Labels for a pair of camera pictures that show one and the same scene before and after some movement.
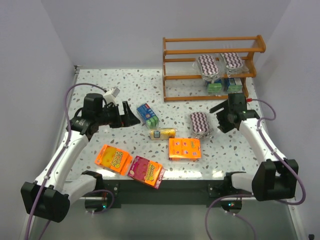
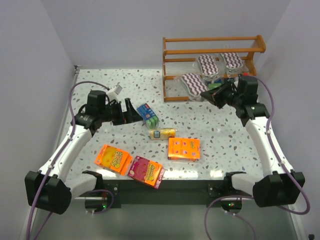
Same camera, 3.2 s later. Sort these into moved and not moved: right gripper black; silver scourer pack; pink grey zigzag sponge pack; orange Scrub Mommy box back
Moved: silver scourer pack; right gripper black
Not moved: orange Scrub Mommy box back; pink grey zigzag sponge pack
